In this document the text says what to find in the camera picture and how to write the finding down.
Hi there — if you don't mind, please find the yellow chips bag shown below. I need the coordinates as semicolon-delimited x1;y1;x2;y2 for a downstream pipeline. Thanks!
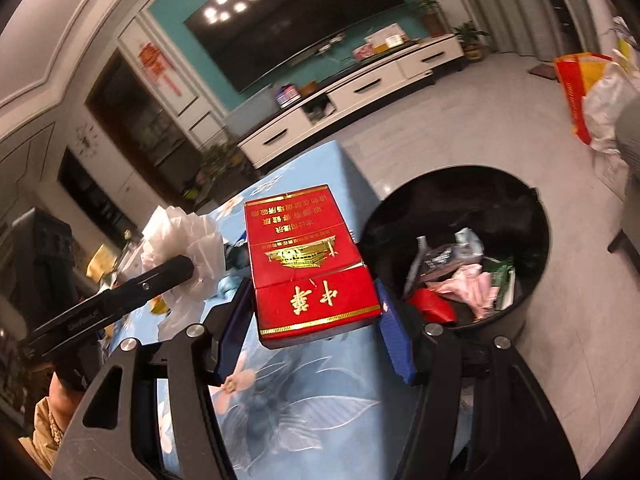
150;296;169;315

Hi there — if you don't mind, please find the white plastic bag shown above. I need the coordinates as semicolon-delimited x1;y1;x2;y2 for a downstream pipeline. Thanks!
582;62;639;155
139;204;228;342

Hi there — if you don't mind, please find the pink plastic bag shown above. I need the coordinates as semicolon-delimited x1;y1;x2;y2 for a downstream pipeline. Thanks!
426;263;499;321

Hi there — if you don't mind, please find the clear plastic wrapper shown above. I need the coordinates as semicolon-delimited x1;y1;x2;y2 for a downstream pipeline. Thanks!
404;228;484;297

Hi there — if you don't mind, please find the red cigarette box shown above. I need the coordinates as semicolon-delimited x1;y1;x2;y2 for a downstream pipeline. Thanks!
244;184;382;349

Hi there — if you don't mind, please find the dark green snack wrapper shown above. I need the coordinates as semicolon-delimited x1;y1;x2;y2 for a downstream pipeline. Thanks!
483;258;516;311

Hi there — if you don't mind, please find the black trash bin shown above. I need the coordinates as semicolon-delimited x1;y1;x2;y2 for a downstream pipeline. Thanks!
358;166;550;339

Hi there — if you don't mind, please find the left hand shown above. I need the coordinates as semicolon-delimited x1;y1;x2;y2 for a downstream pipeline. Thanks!
48;374;84;432

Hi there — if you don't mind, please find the blue floral tablecloth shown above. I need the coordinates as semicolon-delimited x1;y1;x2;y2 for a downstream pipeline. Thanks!
203;141;419;479

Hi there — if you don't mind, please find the potted plant stand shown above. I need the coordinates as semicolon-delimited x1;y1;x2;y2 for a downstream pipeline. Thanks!
194;142;260;210

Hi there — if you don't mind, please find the black television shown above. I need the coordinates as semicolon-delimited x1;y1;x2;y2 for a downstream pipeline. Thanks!
186;0;404;92

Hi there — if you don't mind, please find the red yellow shopping bag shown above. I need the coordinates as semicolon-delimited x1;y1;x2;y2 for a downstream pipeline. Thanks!
553;52;612;144

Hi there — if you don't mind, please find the white tv cabinet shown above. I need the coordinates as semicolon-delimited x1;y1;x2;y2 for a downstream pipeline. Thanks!
239;34;463;168

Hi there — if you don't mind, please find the corner potted plant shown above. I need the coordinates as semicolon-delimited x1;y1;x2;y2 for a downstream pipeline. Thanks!
454;21;489;62

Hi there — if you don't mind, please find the wall clock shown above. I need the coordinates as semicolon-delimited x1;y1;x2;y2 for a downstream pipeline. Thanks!
74;124;100;159

